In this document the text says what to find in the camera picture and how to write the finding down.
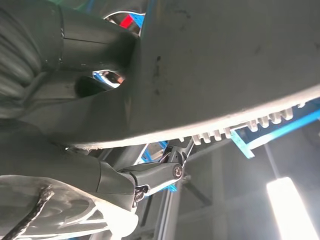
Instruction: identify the bright ceiling light panel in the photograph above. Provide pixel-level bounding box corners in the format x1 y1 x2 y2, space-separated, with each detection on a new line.
266 177 320 240

